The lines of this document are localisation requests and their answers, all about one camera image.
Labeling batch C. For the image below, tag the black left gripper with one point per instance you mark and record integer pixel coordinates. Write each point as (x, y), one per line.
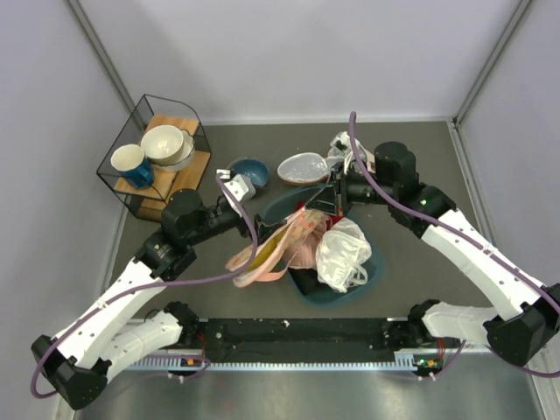
(262, 228)

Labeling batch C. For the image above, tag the black wire wooden shelf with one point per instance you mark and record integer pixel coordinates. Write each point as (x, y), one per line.
(152, 111)

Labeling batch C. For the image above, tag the red bra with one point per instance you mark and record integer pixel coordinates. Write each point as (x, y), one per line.
(334, 216)

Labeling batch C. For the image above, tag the black garment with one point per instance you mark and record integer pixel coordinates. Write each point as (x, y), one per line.
(307, 281)

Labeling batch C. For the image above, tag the yellow bra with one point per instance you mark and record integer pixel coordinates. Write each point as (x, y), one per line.
(272, 249)

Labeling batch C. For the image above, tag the cream ceramic bowl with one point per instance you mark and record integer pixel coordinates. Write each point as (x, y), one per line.
(163, 145)

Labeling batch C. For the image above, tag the floral mesh laundry bag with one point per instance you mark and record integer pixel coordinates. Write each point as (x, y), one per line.
(272, 270)

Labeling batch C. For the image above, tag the blue mug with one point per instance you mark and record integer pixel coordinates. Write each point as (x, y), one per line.
(132, 164)

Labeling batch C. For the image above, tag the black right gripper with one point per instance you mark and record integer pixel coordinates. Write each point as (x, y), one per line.
(325, 199)

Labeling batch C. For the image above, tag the white insulated lunch bag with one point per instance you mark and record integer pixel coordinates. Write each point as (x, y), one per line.
(306, 168)

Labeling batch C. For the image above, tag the pink bra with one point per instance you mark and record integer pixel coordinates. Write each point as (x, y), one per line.
(306, 232)

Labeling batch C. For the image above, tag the dark blue ceramic bowl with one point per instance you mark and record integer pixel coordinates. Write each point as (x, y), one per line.
(256, 170)

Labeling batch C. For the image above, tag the white bowl underneath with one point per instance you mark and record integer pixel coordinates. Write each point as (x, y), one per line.
(181, 159)

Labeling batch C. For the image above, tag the white bra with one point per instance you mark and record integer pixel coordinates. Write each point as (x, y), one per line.
(341, 256)

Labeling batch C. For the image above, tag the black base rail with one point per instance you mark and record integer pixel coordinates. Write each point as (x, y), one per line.
(300, 340)

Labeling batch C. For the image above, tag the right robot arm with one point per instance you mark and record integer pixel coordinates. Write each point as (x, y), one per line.
(524, 312)

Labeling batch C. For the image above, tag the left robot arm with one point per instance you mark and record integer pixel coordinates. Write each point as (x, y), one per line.
(82, 359)

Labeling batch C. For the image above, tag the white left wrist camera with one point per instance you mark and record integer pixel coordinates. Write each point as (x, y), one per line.
(235, 185)

